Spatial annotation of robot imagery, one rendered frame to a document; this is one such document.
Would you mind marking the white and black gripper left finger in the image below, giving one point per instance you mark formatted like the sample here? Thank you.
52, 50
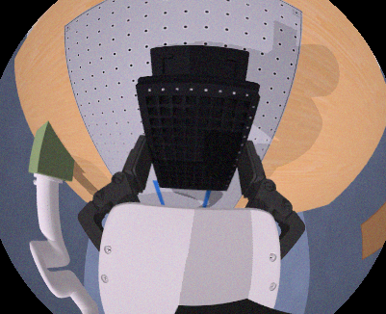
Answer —
125, 187

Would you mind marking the black rectangular pad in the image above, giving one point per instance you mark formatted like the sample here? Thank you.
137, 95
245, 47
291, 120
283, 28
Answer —
199, 60

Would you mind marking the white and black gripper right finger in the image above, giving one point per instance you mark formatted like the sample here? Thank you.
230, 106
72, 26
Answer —
262, 191

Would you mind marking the blue tape outline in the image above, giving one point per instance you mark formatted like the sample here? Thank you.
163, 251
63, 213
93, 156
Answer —
161, 198

